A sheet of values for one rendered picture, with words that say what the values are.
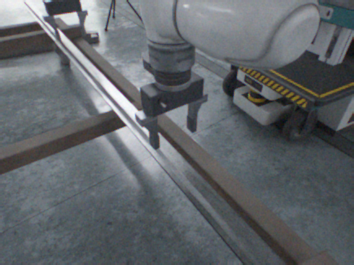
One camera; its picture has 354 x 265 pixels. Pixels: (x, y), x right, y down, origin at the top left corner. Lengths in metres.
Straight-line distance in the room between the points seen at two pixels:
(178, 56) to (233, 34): 0.17
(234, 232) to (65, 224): 0.70
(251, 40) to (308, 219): 0.91
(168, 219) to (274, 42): 0.83
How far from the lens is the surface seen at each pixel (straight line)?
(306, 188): 1.23
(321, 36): 1.52
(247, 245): 0.57
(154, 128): 0.56
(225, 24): 0.33
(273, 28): 0.31
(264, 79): 1.27
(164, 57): 0.48
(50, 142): 0.97
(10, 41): 1.72
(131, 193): 1.12
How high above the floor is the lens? 0.88
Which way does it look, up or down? 40 degrees down
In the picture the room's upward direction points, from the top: 1 degrees counter-clockwise
